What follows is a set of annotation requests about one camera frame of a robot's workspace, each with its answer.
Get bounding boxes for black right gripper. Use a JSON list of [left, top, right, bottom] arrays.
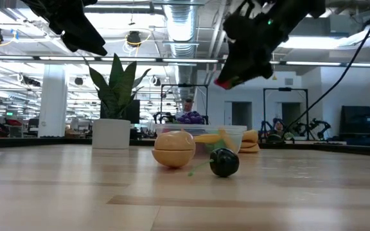
[[215, 14, 288, 83]]

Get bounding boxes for red toy strawberry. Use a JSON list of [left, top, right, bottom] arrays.
[[213, 76, 241, 90]]

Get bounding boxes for purple toy grapes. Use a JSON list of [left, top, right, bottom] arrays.
[[175, 110, 206, 125]]

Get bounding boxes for yellow toy pepper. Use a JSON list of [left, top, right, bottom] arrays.
[[218, 128, 238, 153]]

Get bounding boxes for green toy corn cob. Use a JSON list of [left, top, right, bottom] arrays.
[[204, 142, 224, 152]]

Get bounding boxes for black toy cherry green stem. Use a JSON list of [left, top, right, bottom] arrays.
[[188, 148, 240, 178]]

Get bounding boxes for tan toy potato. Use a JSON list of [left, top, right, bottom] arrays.
[[151, 130, 197, 169]]

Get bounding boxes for clear plastic tupperware container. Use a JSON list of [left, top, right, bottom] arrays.
[[154, 124, 247, 155]]

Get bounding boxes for person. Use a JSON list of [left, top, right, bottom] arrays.
[[181, 98, 195, 113], [272, 119, 287, 137]]

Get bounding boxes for white building column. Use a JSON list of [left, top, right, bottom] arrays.
[[38, 65, 69, 138]]

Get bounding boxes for snake plant in white pot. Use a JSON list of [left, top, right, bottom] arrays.
[[84, 53, 152, 150]]

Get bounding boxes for black background monitor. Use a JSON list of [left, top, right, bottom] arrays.
[[100, 99, 141, 125]]

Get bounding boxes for dark equipment cabinet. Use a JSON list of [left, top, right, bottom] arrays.
[[339, 105, 370, 147]]

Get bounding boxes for black background frame stand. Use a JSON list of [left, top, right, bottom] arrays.
[[263, 87, 309, 132], [160, 83, 209, 125]]

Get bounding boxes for silver ceiling air duct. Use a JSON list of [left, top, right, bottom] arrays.
[[164, 0, 200, 107]]

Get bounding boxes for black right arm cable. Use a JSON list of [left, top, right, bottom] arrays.
[[283, 0, 370, 135]]

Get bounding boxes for black aluminium table frame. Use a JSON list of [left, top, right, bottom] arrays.
[[0, 135, 370, 158]]

